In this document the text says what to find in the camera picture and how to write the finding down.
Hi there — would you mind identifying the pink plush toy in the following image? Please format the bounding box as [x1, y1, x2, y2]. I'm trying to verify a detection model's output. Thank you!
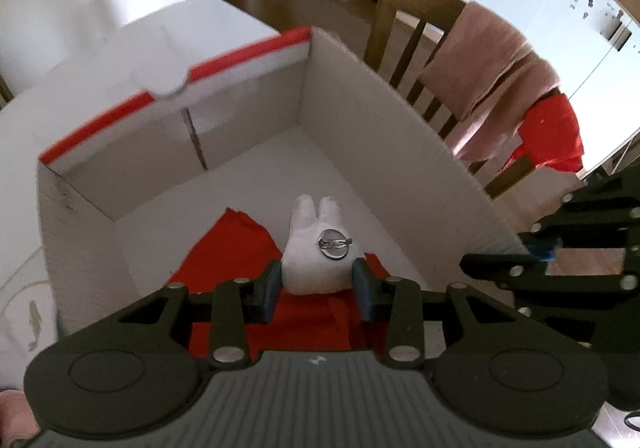
[0, 388, 42, 441]

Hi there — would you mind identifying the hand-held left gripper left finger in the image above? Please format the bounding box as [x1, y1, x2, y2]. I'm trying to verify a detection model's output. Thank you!
[117, 259, 285, 370]

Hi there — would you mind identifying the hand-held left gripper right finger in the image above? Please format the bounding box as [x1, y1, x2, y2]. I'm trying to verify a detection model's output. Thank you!
[351, 258, 522, 371]

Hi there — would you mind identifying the red garment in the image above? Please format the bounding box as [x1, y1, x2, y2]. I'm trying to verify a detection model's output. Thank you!
[505, 88, 586, 174]

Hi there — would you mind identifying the pink scarf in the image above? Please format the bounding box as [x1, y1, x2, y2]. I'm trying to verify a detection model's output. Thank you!
[417, 0, 563, 165]

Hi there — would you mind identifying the white cardboard box red rim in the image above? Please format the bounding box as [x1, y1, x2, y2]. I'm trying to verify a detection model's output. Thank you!
[37, 25, 543, 365]

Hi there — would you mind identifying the red cloth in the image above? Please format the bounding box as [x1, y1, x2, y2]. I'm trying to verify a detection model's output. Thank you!
[170, 207, 396, 360]

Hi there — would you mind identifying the brown wooden chair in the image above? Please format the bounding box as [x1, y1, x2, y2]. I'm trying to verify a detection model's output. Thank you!
[362, 0, 588, 202]

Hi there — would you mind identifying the white plush toy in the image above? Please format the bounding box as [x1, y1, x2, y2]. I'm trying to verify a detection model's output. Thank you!
[282, 194, 366, 297]

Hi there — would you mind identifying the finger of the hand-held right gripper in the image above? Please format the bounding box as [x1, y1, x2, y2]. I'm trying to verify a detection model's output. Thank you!
[517, 168, 640, 262]
[459, 254, 640, 350]

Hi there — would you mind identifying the printed table mat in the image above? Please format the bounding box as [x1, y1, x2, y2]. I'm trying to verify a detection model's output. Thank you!
[0, 248, 62, 379]

